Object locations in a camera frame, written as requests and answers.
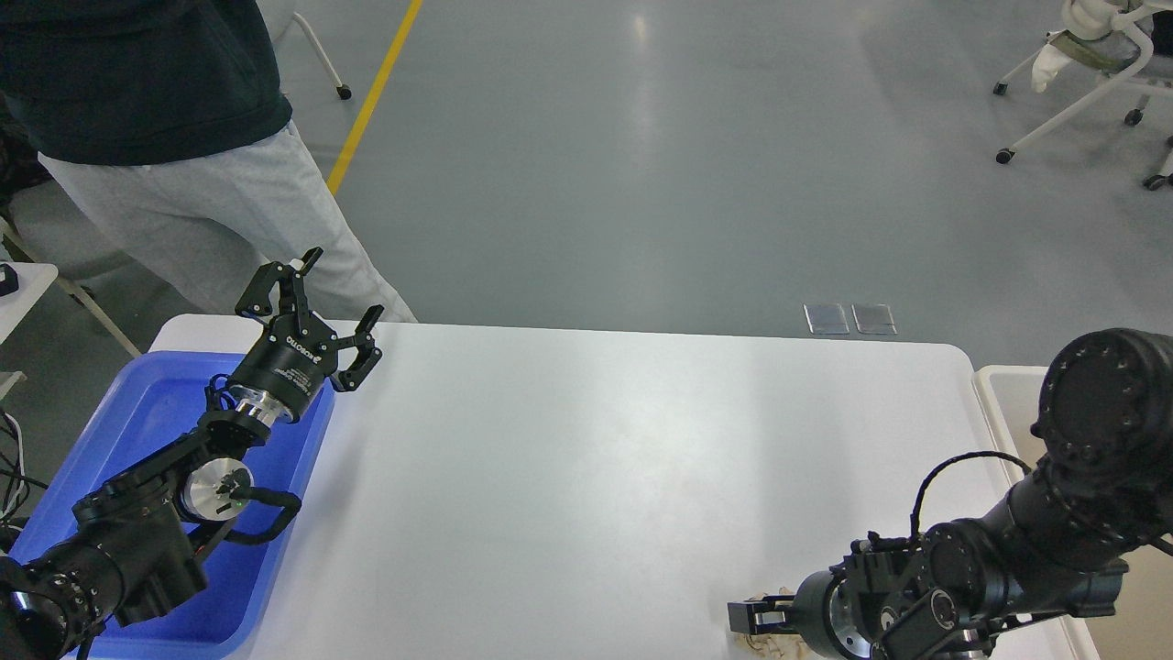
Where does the white office chair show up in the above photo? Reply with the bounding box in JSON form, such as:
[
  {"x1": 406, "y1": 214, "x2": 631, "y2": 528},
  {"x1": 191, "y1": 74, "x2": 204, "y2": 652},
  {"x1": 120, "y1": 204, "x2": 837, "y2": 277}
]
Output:
[{"x1": 992, "y1": 1, "x2": 1169, "y2": 164}]

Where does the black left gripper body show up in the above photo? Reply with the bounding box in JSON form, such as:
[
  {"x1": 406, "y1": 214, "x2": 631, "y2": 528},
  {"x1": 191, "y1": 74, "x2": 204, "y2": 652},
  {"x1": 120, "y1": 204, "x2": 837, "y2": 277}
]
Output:
[{"x1": 228, "y1": 317, "x2": 338, "y2": 426}]

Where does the left metal floor plate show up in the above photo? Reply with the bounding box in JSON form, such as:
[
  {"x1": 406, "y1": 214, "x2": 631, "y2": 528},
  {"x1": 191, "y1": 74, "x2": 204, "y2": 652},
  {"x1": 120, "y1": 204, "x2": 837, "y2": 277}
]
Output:
[{"x1": 804, "y1": 302, "x2": 850, "y2": 336}]

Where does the metal floor plate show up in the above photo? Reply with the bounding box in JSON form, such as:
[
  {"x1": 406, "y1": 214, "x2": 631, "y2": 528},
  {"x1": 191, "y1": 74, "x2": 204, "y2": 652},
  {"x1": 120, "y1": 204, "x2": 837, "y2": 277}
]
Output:
[
  {"x1": 850, "y1": 302, "x2": 899, "y2": 336},
  {"x1": 804, "y1": 302, "x2": 850, "y2": 336}
]

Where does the white chair leg with caster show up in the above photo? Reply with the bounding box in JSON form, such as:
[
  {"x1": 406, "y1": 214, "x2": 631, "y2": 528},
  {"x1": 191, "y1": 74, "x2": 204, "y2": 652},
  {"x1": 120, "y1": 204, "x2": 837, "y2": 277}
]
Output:
[{"x1": 291, "y1": 11, "x2": 353, "y2": 101}]

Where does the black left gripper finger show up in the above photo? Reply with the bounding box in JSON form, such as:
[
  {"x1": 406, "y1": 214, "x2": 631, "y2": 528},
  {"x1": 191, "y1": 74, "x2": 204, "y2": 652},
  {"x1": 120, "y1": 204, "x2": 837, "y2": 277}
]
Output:
[
  {"x1": 235, "y1": 247, "x2": 323, "y2": 322},
  {"x1": 328, "y1": 304, "x2": 384, "y2": 392}
]

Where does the person in dark hoodie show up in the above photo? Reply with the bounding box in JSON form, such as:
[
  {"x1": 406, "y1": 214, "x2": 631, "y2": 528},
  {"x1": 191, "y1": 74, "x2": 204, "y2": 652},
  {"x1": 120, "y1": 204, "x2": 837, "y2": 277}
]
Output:
[{"x1": 1, "y1": 1, "x2": 415, "y2": 324}]

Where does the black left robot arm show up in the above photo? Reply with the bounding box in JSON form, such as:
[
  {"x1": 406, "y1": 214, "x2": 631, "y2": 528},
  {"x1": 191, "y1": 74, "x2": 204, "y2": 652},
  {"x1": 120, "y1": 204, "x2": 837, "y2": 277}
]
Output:
[{"x1": 4, "y1": 247, "x2": 384, "y2": 659}]

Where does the right metal floor plate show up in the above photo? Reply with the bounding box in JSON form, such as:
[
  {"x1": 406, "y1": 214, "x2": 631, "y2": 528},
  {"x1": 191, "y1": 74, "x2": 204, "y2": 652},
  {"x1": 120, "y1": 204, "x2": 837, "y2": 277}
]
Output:
[{"x1": 850, "y1": 302, "x2": 899, "y2": 336}]

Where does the white side table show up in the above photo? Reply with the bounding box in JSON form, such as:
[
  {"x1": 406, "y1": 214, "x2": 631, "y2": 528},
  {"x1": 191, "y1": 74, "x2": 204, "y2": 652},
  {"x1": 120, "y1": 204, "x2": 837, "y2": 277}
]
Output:
[{"x1": 1, "y1": 260, "x2": 142, "y2": 358}]

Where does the white plastic bin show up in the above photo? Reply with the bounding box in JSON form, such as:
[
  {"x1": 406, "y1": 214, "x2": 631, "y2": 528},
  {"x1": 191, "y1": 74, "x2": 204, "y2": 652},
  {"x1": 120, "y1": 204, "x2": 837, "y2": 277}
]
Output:
[{"x1": 972, "y1": 365, "x2": 1172, "y2": 659}]

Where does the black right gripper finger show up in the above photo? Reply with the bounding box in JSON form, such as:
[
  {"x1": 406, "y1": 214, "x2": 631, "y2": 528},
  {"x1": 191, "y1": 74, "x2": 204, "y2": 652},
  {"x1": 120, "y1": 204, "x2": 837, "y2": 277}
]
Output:
[{"x1": 728, "y1": 594, "x2": 796, "y2": 637}]

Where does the beige paper ball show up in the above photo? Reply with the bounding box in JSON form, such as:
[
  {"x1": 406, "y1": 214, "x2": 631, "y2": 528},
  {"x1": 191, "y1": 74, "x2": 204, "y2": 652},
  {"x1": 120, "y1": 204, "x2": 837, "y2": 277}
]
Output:
[{"x1": 728, "y1": 588, "x2": 818, "y2": 659}]

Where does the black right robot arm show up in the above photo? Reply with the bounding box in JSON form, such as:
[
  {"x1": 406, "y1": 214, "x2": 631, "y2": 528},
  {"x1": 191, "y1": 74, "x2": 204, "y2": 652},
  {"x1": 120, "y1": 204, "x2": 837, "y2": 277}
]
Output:
[{"x1": 728, "y1": 327, "x2": 1172, "y2": 659}]

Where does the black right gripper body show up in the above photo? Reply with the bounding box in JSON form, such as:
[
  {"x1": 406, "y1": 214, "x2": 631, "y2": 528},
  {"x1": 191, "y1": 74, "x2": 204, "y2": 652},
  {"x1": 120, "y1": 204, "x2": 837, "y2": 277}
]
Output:
[{"x1": 792, "y1": 569, "x2": 880, "y2": 659}]

